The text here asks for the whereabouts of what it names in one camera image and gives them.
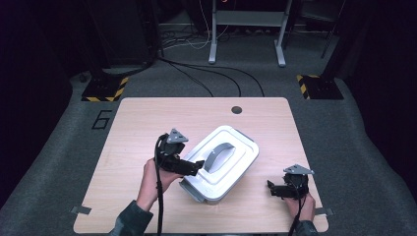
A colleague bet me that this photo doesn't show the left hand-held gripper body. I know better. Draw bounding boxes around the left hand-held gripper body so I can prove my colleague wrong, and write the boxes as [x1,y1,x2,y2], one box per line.
[153,128,198,175]

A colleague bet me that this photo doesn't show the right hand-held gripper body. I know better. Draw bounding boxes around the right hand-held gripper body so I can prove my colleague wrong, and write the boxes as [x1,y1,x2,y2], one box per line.
[281,163,316,201]

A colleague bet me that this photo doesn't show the plastic storage box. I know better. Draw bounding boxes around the plastic storage box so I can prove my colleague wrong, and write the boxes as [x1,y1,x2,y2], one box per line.
[178,128,261,205]

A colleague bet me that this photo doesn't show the person's right hand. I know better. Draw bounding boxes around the person's right hand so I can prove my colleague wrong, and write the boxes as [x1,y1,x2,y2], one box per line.
[283,192,317,222]

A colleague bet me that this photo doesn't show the person's left hand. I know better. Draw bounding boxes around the person's left hand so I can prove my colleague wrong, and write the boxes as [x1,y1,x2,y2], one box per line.
[135,157,183,212]

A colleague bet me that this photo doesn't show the grey tape strip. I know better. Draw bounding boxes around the grey tape strip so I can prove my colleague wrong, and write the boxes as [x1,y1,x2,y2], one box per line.
[315,206,335,217]
[70,205,93,216]

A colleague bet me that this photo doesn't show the black striped stand base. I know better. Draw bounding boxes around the black striped stand base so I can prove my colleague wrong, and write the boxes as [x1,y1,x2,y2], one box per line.
[296,74,345,101]
[81,76,130,103]

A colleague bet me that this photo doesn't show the black cabinet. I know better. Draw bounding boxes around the black cabinet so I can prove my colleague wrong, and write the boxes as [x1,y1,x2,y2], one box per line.
[86,0,160,68]

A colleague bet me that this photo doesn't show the right hand-held gripper cable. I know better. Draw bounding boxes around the right hand-held gripper cable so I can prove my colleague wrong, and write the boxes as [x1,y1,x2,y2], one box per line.
[287,181,310,236]

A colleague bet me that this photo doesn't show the hand-held gripper cable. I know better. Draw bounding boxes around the hand-held gripper cable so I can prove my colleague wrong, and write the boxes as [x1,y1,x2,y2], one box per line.
[287,181,310,236]
[153,133,170,236]

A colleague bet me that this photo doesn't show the left hand-held gripper cable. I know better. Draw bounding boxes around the left hand-held gripper cable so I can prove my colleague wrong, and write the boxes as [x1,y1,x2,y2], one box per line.
[153,133,170,236]

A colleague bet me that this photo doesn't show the black floor cable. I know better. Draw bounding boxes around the black floor cable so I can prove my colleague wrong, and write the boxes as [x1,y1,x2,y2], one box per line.
[158,57,214,98]
[170,62,243,98]
[183,64,267,98]

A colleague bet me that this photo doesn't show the white floor cable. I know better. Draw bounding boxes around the white floor cable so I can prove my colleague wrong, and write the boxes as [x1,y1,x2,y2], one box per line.
[161,0,230,51]

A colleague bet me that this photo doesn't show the white metal desk frame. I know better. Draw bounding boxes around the white metal desk frame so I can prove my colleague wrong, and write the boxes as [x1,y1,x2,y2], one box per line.
[208,0,295,69]

